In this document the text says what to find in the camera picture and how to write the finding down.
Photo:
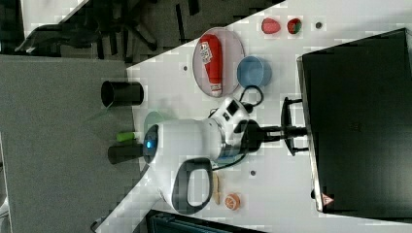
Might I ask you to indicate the black cylinder post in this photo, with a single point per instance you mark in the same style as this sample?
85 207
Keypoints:
114 94
121 153

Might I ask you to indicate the yellow plush star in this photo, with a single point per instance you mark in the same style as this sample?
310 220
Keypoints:
216 189

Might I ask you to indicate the black office chair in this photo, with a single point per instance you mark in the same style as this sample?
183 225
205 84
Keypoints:
79 23

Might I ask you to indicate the black toaster oven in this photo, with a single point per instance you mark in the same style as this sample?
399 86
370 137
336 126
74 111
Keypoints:
357 105

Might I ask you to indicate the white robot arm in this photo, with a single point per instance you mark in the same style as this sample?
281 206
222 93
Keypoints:
176 148

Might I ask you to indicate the pink plush strawberry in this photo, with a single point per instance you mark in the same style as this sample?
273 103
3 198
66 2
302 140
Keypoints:
270 26

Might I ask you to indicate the blue bowl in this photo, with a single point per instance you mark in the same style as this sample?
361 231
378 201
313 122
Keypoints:
253 70

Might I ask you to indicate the green marker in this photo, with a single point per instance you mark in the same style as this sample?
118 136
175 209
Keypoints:
125 136

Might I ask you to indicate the black oven door handle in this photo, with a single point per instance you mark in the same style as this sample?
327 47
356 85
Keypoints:
286 120

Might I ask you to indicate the orange plush slice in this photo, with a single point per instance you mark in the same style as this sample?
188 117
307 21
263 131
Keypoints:
232 201

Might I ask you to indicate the green cup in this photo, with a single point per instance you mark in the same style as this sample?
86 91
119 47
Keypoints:
227 162

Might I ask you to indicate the red plush strawberry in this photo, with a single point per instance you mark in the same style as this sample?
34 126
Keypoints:
294 26

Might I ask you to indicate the grey round plate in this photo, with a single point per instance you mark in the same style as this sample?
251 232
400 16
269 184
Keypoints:
233 53

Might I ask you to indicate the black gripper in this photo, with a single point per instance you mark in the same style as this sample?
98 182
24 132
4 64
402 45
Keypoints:
254 136

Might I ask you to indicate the red plush ketchup bottle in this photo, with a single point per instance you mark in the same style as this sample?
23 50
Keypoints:
212 58

